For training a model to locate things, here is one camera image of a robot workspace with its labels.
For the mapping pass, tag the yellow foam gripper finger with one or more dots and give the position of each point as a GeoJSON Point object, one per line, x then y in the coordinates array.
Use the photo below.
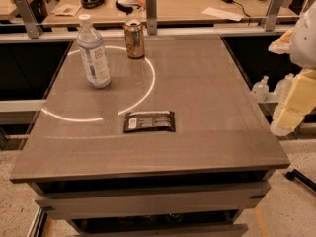
{"type": "Point", "coordinates": [282, 44]}
{"type": "Point", "coordinates": [300, 101]}

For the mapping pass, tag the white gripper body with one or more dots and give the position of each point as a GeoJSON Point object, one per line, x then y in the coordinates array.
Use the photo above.
{"type": "Point", "coordinates": [304, 43]}

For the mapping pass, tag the black rxbar chocolate wrapper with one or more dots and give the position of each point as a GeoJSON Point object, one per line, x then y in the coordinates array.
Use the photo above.
{"type": "Point", "coordinates": [149, 121]}

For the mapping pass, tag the orange soda can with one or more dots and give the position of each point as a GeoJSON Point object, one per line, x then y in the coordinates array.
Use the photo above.
{"type": "Point", "coordinates": [134, 38]}

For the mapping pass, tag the small plastic bottle on shelf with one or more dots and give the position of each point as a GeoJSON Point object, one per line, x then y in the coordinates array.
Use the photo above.
{"type": "Point", "coordinates": [260, 89]}

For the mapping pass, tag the black stand leg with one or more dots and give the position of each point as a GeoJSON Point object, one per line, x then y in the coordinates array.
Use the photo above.
{"type": "Point", "coordinates": [295, 174]}

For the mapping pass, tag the white paper sheet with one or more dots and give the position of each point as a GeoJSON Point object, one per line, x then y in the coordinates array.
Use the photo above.
{"type": "Point", "coordinates": [222, 14]}

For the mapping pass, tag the grey cabinet upper drawer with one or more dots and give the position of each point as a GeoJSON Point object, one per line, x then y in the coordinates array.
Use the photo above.
{"type": "Point", "coordinates": [153, 201]}

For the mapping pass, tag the grey cabinet drawer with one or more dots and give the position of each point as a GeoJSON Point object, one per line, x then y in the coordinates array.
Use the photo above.
{"type": "Point", "coordinates": [153, 201]}
{"type": "Point", "coordinates": [234, 230]}

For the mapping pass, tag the clear plastic water bottle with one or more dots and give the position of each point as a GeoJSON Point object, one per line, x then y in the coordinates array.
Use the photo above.
{"type": "Point", "coordinates": [93, 54]}

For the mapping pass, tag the small paper card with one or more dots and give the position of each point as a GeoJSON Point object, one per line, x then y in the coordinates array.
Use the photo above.
{"type": "Point", "coordinates": [67, 10]}

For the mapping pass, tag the grey cabinet lower drawer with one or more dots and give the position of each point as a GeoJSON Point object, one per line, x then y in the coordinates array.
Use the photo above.
{"type": "Point", "coordinates": [234, 230]}

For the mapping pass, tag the right metal bracket post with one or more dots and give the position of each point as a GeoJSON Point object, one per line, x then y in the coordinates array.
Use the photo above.
{"type": "Point", "coordinates": [270, 20]}

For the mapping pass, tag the metal bracket post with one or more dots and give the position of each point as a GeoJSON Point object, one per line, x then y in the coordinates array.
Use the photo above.
{"type": "Point", "coordinates": [270, 20]}
{"type": "Point", "coordinates": [151, 17]}
{"type": "Point", "coordinates": [32, 26]}

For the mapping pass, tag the middle metal bracket post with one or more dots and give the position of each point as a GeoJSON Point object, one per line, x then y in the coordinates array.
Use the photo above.
{"type": "Point", "coordinates": [151, 17]}

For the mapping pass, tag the left metal bracket post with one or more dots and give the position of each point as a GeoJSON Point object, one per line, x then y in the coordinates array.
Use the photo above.
{"type": "Point", "coordinates": [32, 26]}

